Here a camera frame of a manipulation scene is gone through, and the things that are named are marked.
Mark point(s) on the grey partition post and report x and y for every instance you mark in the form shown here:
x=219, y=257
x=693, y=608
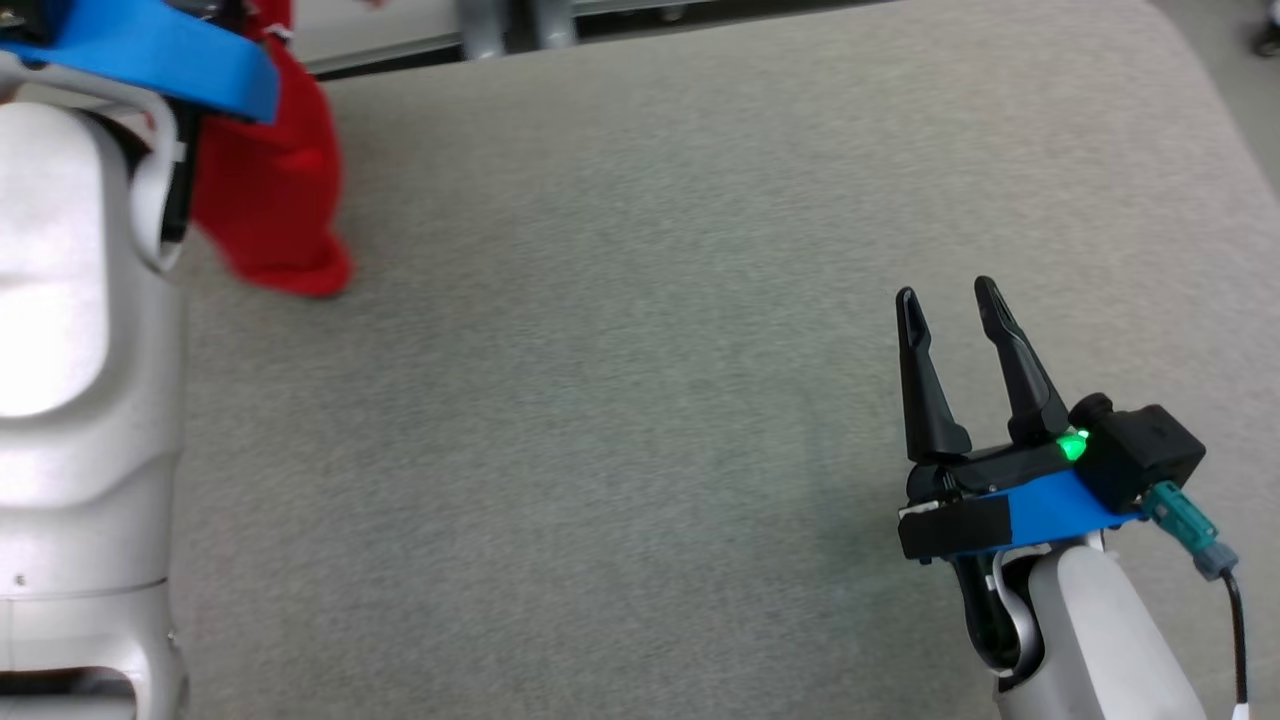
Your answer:
x=552, y=22
x=482, y=25

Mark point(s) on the red basketball jersey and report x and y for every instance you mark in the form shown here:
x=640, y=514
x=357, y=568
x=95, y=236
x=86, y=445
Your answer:
x=270, y=200

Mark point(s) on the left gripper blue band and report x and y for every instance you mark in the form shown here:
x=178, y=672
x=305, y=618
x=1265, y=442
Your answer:
x=160, y=50

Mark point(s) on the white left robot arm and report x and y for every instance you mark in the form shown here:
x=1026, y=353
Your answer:
x=70, y=350

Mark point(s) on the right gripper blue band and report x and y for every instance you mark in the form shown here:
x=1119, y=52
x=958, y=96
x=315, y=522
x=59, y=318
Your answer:
x=1040, y=510

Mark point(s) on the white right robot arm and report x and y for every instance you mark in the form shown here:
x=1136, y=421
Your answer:
x=1090, y=640

